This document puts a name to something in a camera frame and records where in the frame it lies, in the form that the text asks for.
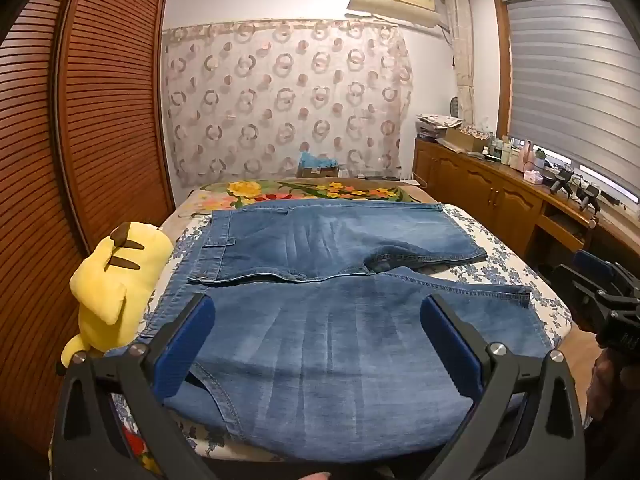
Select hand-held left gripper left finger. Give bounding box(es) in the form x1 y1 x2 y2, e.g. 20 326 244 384
50 292 221 480

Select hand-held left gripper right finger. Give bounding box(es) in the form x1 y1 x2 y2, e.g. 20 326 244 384
420 294 587 480

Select black stand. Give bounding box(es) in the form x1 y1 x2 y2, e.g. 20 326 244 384
549 169 574 197
579 184 602 212

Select blue denim pants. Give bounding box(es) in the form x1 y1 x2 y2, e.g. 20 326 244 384
142 197 553 463

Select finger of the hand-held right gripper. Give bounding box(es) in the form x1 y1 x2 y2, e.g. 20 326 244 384
572 249 640 302
552 263 617 322

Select cardboard box with blue cloth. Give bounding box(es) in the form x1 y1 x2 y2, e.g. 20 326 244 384
298 152 342 179

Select colourful flower blanket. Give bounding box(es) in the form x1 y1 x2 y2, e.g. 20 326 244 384
186 177 431 211

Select wooden sideboard cabinet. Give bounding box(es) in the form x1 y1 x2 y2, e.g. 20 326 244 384
413 137 640 286

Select person's right hand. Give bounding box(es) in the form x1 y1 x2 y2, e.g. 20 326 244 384
586 350 623 423

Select wooden louvered wardrobe door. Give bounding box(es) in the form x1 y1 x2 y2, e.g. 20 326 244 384
0 0 103 461
54 0 177 257

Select grey window blind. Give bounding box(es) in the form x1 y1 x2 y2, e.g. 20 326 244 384
504 0 640 203

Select yellow plush toy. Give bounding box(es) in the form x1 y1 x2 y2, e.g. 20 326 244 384
61 221 175 367

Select open cardboard box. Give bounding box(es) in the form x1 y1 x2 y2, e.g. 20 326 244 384
444 125 495 155

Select stack of papers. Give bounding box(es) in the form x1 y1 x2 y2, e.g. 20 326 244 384
416 113 464 141

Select group of small bottles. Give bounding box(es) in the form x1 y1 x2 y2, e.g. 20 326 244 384
484 135 521 167

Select sheer curtain with circles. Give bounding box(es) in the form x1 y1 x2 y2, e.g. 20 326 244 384
162 20 415 188

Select beige tied curtain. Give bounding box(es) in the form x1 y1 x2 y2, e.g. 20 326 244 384
444 0 477 126

